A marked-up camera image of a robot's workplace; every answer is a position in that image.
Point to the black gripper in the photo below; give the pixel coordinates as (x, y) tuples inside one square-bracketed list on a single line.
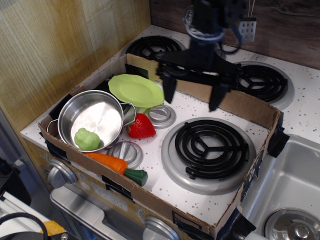
[(198, 64)]

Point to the silver metal pan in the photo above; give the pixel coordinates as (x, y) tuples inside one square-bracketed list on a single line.
[(98, 112)]

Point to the light green toy broccoli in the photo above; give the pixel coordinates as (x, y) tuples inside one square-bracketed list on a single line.
[(86, 140)]

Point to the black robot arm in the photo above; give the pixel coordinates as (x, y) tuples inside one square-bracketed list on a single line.
[(210, 20)]

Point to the silver stove knob upper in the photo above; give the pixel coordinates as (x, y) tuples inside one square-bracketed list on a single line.
[(162, 116)]

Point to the silver stove knob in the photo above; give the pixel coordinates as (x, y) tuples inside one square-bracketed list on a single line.
[(162, 116), (128, 151), (221, 54)]

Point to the silver back stove knob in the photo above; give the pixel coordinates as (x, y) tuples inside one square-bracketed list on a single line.
[(221, 54)]

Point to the light green plastic plate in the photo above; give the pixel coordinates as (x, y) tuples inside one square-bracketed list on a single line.
[(139, 91)]

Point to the back left black burner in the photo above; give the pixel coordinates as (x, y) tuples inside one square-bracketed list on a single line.
[(148, 46)]

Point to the black burner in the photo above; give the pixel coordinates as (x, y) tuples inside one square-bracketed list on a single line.
[(267, 83), (148, 46), (207, 156)]

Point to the red toy strawberry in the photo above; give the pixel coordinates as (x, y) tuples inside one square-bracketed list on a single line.
[(142, 127)]

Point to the back right black burner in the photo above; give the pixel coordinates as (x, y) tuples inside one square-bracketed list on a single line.
[(267, 83)]

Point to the front right black burner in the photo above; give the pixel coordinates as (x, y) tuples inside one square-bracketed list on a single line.
[(207, 156)]

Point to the hanging silver strainer ladle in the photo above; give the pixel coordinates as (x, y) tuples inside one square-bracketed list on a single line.
[(187, 18)]

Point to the hanging silver spatula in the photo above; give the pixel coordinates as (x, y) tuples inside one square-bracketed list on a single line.
[(248, 24)]

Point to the silver stove knob lower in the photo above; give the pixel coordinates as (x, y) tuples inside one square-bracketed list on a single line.
[(128, 151)]

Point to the orange toy carrot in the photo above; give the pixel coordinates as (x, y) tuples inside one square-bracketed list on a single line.
[(119, 165)]

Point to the cardboard fence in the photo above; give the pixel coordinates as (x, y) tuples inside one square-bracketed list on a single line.
[(185, 211)]

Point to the silver sink basin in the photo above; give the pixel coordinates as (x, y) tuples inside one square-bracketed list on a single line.
[(291, 180)]

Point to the silver front oven knob right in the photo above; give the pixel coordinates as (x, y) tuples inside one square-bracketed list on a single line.
[(156, 229)]

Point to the silver oven knob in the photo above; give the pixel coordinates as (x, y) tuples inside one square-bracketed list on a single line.
[(156, 229), (60, 175)]

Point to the silver front oven knob left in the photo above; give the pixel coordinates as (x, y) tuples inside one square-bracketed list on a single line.
[(60, 175)]

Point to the silver sink drain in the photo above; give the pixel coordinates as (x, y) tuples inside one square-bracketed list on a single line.
[(291, 224)]

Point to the orange yellow object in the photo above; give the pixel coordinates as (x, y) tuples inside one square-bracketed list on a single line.
[(53, 228)]

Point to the silver oven door handle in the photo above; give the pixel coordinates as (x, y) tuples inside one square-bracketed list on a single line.
[(84, 213)]

